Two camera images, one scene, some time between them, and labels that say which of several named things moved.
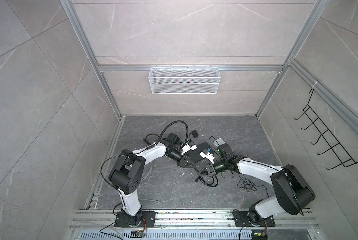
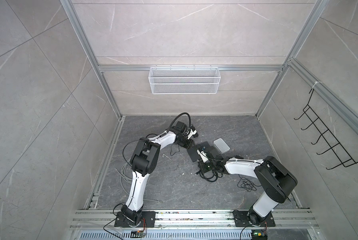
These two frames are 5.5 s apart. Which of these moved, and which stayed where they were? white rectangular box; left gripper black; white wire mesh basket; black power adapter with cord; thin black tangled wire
Moved: black power adapter with cord; left gripper black
Stayed: white wire mesh basket; white rectangular box; thin black tangled wire
